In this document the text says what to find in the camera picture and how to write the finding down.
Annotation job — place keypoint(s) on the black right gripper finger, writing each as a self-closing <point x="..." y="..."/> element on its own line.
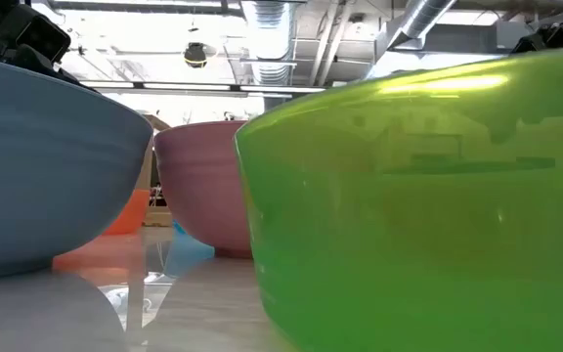
<point x="533" y="43"/>

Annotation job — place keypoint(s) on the large blue-grey bowl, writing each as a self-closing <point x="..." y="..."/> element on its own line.
<point x="42" y="171"/>

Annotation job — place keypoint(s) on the small orange bowl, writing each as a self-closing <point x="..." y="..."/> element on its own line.
<point x="130" y="215"/>

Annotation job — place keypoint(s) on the large light pink bowl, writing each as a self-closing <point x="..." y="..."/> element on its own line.
<point x="203" y="186"/>

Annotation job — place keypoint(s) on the long ceiling light strip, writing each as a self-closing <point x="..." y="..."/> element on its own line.
<point x="188" y="87"/>

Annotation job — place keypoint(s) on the small green bowl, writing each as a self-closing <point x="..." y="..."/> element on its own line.
<point x="408" y="244"/>

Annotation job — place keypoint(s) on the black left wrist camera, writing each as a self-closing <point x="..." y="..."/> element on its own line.
<point x="42" y="36"/>

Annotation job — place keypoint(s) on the smooth silver ceiling duct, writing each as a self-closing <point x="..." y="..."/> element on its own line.
<point x="420" y="19"/>

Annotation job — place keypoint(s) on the black dome ceiling camera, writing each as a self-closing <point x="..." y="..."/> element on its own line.
<point x="196" y="55"/>

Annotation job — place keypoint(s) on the ribbed silver ceiling duct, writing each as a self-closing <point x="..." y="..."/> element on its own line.
<point x="269" y="39"/>

